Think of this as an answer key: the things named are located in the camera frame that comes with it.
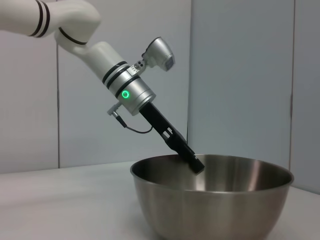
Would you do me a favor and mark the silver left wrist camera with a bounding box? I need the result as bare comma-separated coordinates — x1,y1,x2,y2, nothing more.
129,36,176,75

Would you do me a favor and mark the thin left gripper cable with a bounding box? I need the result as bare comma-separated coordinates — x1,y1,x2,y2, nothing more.
107,104,153,135

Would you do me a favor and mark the stainless steel mixing bowl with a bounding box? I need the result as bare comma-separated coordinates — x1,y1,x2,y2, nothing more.
129,153,295,240

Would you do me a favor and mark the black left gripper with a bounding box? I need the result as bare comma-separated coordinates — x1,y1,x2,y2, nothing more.
138,101,206,176

